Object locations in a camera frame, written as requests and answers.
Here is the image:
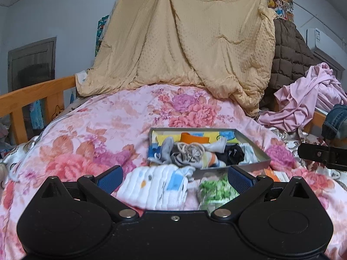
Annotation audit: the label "blue jeans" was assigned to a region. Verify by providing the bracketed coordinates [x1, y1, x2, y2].
[322, 104, 347, 141]

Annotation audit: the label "wooden bed rail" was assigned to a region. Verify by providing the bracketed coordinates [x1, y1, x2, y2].
[304, 111, 328, 136]
[0, 75, 78, 145]

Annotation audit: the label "beige drawstring pouch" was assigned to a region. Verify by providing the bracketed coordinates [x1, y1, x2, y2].
[176, 141, 206, 168]

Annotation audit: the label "pink floral blanket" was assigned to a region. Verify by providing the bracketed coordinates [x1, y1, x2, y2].
[0, 84, 347, 260]

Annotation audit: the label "brown quilted jacket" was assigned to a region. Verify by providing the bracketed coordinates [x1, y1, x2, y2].
[260, 18, 320, 111]

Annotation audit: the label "pink cloth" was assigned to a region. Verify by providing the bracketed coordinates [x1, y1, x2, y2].
[257, 62, 347, 133]

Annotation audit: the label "yellow quilt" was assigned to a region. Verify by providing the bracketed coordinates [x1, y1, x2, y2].
[75, 0, 276, 117]

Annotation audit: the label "grey sock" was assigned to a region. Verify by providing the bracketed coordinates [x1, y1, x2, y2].
[159, 137, 174, 166]

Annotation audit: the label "orange blue striped sock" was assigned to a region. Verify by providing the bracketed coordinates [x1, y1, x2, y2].
[202, 152, 227, 168]

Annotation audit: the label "teal wall poster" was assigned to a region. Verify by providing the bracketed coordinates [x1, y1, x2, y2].
[95, 15, 109, 57]

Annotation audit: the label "black sock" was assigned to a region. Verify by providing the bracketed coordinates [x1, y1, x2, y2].
[217, 144, 245, 166]

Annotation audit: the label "green printed plastic bag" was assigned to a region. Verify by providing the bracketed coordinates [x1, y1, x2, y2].
[198, 174, 240, 210]

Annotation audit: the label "orange and white carton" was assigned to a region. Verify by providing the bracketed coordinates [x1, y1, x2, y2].
[264, 169, 290, 182]

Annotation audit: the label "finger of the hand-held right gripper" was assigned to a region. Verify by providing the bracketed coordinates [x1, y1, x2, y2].
[298, 142, 347, 172]

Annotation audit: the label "grey door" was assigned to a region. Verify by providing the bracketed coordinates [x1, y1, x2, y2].
[8, 36, 57, 93]

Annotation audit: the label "blue printed poster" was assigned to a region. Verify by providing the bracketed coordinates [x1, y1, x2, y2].
[29, 100, 44, 130]

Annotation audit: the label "gold ornate patterned sheet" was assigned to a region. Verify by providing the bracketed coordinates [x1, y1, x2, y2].
[268, 128, 347, 185]

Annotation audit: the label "grey tray with cartoon lining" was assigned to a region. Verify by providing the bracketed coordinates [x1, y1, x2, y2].
[148, 127, 272, 180]

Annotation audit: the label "white air conditioner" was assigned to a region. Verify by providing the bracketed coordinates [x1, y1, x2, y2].
[306, 27, 347, 60]

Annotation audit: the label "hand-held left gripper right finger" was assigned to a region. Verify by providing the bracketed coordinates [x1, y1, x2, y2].
[211, 165, 311, 220]

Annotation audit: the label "white quilted muslin cloth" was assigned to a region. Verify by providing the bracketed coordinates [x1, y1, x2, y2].
[116, 165, 196, 211]

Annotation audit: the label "white sock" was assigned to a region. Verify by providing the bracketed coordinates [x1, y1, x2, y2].
[210, 137, 228, 152]

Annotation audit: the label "colourful cartoon wall posters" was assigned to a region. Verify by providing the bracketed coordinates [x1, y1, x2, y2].
[265, 0, 295, 22]

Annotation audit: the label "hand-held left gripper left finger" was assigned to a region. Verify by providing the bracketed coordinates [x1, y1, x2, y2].
[41, 165, 137, 221]

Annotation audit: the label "blue cloth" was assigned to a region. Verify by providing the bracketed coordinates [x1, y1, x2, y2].
[148, 144, 163, 161]

